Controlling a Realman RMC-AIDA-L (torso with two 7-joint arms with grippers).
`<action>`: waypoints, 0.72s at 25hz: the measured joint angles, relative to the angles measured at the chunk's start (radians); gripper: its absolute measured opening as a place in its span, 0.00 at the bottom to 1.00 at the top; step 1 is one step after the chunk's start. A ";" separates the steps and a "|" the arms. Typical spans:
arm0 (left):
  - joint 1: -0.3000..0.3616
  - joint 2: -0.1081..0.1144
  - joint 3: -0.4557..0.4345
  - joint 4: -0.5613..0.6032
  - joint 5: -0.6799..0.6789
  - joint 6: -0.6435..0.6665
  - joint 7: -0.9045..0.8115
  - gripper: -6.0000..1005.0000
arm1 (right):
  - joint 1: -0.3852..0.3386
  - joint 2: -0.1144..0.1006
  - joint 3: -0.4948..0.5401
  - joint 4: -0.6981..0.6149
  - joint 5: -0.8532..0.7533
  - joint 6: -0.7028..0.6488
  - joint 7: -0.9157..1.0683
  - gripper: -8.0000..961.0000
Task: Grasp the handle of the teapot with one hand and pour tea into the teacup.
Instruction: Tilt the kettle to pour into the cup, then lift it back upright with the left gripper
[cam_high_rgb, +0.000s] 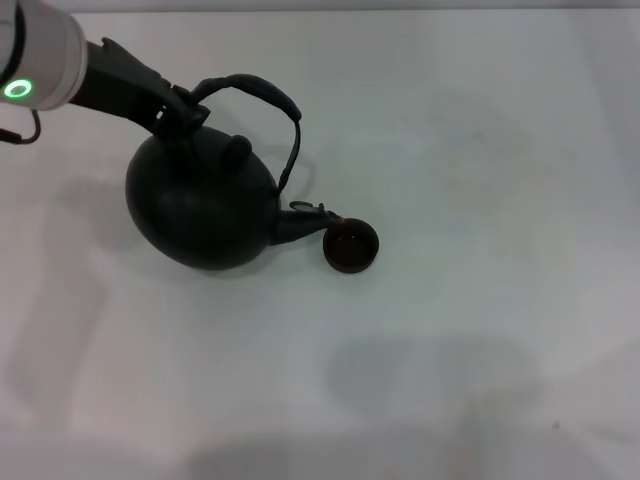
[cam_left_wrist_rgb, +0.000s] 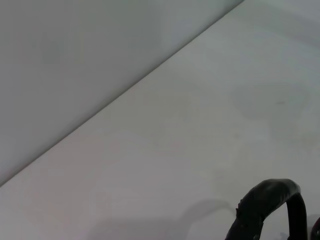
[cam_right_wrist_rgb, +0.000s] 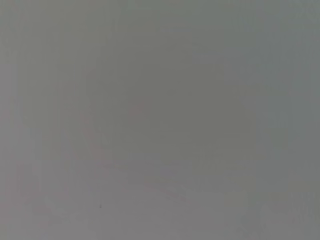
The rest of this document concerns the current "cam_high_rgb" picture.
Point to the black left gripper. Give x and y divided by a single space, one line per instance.
120 85

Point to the small dark brown teacup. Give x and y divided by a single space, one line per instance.
350 247

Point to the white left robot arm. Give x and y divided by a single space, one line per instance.
40 50

